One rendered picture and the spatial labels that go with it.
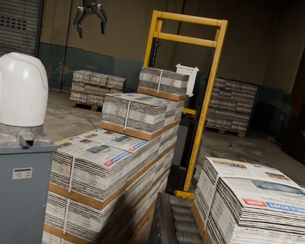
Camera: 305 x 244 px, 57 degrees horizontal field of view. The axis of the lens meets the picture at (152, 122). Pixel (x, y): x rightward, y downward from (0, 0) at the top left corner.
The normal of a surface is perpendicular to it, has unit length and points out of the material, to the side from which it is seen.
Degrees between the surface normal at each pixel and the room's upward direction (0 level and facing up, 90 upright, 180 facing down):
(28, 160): 90
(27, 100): 88
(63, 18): 90
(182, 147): 90
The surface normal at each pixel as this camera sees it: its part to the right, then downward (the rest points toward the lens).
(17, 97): 0.26, 0.22
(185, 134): -0.32, 0.13
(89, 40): 0.01, 0.20
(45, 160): 0.62, 0.27
